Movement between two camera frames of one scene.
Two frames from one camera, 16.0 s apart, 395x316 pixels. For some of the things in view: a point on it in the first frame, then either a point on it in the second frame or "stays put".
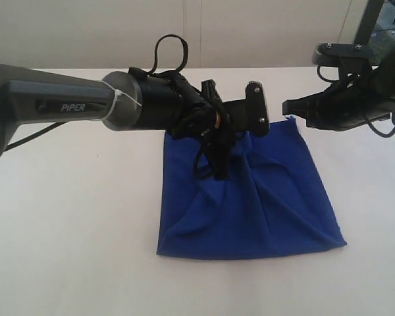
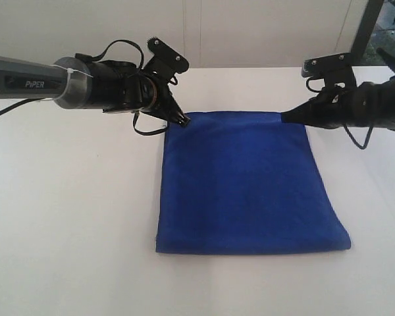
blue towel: x=274 y=201 stays put
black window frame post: x=368 y=20 stays put
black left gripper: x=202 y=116 → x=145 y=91
